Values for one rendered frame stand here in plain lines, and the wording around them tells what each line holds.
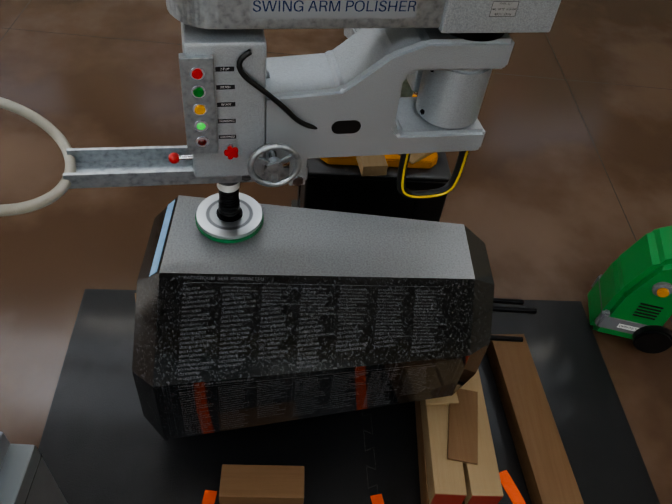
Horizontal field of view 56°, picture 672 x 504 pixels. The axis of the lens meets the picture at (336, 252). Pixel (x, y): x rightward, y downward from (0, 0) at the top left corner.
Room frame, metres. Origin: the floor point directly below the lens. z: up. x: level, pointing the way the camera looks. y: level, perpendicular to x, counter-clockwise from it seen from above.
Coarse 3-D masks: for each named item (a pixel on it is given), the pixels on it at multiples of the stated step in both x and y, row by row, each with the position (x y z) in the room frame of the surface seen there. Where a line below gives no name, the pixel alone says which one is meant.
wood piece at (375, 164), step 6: (360, 156) 1.97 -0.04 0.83; (366, 156) 1.97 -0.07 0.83; (372, 156) 1.98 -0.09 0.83; (378, 156) 1.98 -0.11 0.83; (384, 156) 1.99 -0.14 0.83; (360, 162) 1.95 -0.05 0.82; (366, 162) 1.94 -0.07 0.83; (372, 162) 1.94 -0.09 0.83; (378, 162) 1.95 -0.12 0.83; (384, 162) 1.95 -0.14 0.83; (360, 168) 1.94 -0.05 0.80; (366, 168) 1.91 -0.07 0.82; (372, 168) 1.92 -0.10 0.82; (378, 168) 1.93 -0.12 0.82; (384, 168) 1.93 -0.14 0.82; (366, 174) 1.91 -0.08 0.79; (372, 174) 1.92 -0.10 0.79; (378, 174) 1.93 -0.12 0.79; (384, 174) 1.93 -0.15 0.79
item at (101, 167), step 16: (80, 160) 1.38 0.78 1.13; (96, 160) 1.40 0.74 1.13; (112, 160) 1.41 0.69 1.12; (128, 160) 1.42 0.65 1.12; (144, 160) 1.44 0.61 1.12; (160, 160) 1.45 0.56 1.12; (192, 160) 1.47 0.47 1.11; (64, 176) 1.27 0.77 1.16; (80, 176) 1.28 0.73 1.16; (96, 176) 1.30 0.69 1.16; (112, 176) 1.31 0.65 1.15; (128, 176) 1.32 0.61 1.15; (144, 176) 1.33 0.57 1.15; (160, 176) 1.34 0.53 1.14; (176, 176) 1.36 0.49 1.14; (192, 176) 1.37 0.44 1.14; (240, 176) 1.41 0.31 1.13
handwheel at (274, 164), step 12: (276, 144) 1.34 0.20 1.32; (252, 156) 1.32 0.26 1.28; (276, 156) 1.38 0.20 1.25; (288, 156) 1.35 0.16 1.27; (252, 168) 1.32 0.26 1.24; (276, 168) 1.33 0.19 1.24; (300, 168) 1.36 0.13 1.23; (264, 180) 1.34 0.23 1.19; (276, 180) 1.34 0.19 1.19; (288, 180) 1.35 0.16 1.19
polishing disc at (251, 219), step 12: (204, 204) 1.48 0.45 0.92; (216, 204) 1.49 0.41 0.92; (240, 204) 1.51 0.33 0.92; (252, 204) 1.52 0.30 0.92; (204, 216) 1.43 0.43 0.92; (216, 216) 1.44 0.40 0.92; (252, 216) 1.46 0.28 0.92; (204, 228) 1.38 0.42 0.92; (216, 228) 1.38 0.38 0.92; (228, 228) 1.39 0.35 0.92; (240, 228) 1.40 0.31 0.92; (252, 228) 1.41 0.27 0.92
